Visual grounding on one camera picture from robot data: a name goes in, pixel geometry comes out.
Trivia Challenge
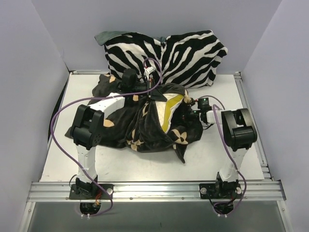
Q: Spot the cream yellow-edged pillow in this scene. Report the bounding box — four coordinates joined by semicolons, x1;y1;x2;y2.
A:
155;93;184;133

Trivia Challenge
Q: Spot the black floral pillowcase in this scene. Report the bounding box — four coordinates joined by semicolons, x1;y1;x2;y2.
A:
65;73;204;164

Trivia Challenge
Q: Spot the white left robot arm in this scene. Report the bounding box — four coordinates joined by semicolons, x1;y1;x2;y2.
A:
70;66;167;199

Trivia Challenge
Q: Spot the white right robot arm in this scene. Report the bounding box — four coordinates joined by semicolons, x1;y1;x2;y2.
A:
183;96;257;198

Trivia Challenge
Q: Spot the zebra print pillow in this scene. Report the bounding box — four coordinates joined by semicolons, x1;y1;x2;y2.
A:
103;30;228;88

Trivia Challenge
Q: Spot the grey cloth behind zebra pillow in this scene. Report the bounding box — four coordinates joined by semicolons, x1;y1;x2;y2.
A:
94;31;127;46

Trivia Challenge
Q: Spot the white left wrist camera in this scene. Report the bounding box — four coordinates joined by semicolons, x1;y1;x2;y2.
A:
144;66;156;76

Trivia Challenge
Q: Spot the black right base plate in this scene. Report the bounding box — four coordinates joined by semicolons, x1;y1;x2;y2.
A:
199;183;242;200

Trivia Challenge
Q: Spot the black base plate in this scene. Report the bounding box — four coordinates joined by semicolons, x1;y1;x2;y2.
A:
69;184;114;200
199;183;242;200

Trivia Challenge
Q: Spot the aluminium front rail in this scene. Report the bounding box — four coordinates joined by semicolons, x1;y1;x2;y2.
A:
27;179;286;203

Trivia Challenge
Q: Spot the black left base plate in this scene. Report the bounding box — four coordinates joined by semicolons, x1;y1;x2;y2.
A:
69;184;114;200

